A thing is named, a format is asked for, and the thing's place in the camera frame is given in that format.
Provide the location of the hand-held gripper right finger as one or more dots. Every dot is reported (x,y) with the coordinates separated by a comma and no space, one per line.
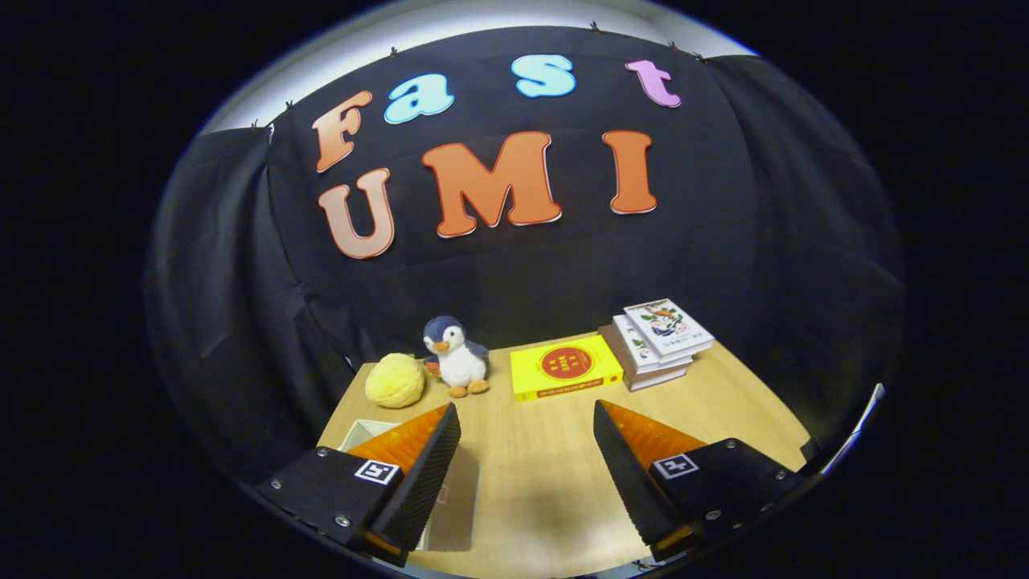
(629,486)

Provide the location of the white book floral cover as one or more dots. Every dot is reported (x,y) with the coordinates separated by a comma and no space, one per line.
(667,322)

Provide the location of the black backdrop cloth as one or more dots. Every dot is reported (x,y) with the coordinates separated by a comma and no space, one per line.
(522,273)

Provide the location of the brown cover book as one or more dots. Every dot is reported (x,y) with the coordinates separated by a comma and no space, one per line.
(655,382)

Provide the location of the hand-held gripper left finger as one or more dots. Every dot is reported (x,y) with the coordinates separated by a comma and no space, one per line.
(422,478)

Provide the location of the white book green print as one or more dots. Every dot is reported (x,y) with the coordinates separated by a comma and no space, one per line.
(635,346)

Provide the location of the yellow book red label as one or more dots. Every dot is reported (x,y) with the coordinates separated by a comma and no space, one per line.
(563,366)

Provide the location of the yellow plush ball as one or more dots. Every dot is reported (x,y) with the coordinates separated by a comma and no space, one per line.
(394,382)

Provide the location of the brown fabric storage box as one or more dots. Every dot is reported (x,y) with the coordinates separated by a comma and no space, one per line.
(458,498)

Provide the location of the penguin plush toy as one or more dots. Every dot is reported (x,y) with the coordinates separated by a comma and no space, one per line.
(460,366)

